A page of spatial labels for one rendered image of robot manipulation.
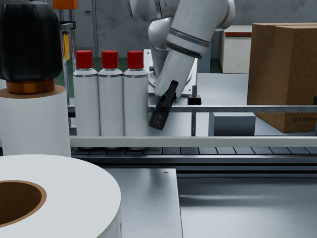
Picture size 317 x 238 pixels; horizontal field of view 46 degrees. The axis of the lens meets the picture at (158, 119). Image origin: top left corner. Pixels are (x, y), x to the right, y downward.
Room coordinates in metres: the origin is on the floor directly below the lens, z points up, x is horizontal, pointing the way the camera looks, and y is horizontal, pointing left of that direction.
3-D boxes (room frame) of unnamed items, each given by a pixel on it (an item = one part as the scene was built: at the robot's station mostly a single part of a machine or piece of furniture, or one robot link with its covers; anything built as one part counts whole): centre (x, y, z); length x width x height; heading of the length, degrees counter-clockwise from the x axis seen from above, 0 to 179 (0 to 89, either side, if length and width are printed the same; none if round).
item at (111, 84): (0.77, 0.10, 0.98); 0.05 x 0.05 x 0.20
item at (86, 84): (0.77, 0.15, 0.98); 0.05 x 0.05 x 0.20
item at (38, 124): (0.48, 0.17, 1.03); 0.09 x 0.09 x 0.30
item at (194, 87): (0.84, -0.09, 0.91); 0.07 x 0.03 x 0.17; 0
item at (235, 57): (7.04, -1.97, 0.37); 2.03 x 1.61 x 0.75; 174
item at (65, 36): (0.78, 0.19, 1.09); 0.03 x 0.01 x 0.06; 0
